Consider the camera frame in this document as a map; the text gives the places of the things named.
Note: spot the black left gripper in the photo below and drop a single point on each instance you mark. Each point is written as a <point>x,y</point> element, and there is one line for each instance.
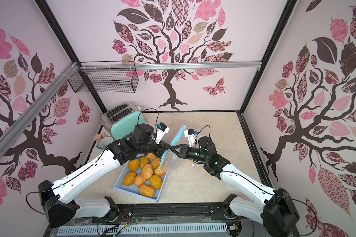
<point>162,147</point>

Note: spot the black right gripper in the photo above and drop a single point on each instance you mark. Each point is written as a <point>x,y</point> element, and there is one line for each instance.
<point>183,151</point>

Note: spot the clear blue zipper bag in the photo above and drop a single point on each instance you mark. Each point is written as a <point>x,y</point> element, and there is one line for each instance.
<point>169,161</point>

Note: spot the wrinkled orange potato top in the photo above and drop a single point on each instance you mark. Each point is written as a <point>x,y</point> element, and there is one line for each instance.
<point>151,156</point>

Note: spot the orange potato tall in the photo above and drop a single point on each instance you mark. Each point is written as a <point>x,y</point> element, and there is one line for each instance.
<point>147,171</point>

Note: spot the light blue perforated plastic basket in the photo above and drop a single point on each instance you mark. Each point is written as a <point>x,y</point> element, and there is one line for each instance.
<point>133,189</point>

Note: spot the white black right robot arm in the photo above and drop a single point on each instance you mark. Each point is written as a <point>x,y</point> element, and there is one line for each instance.
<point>274,209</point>

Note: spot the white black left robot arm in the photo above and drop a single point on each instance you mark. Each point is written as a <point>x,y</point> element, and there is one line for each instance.
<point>58,197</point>

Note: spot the orange potato centre right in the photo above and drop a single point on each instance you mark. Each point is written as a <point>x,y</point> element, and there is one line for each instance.
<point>155,163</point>

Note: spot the orange potato centre small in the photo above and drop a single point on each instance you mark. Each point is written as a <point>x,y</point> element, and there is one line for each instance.
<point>143,161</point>

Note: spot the reddish orange potato right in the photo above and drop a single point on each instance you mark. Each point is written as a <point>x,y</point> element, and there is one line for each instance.
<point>159,172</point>

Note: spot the orange potato lower right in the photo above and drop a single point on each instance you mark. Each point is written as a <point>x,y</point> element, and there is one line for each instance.
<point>156,182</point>

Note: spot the orange potato left upper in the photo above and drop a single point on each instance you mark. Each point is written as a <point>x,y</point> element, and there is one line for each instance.
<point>134,165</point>

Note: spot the reddish potato lower centre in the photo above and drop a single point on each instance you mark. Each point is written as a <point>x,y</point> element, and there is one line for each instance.
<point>139,180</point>

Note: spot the orange potato left lower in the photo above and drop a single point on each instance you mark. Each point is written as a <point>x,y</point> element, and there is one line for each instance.
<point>129,178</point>

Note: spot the mint green silver toaster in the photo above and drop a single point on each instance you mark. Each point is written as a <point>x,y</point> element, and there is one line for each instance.
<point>121,120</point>

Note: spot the white blue ceramic mug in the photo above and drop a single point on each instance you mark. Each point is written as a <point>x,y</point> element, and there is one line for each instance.
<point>104,143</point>

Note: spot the small pink cup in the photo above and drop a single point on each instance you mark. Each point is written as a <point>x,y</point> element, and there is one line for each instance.
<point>98,138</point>

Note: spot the white slotted cable duct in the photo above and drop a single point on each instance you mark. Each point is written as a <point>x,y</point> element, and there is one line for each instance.
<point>143,230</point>

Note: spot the aluminium rail back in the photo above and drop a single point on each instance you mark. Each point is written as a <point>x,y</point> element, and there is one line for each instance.
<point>175,66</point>

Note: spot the aluminium rail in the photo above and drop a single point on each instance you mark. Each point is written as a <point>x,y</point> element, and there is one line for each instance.
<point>20,125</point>
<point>175,66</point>

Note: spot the black wire wall basket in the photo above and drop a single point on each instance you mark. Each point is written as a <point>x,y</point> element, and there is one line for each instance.
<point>105,77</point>

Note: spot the black base frame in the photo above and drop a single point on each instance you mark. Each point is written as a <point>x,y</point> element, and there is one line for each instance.
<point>175,213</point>

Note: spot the aluminium rail left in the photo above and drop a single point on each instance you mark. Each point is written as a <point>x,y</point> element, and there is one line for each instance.
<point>20,125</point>

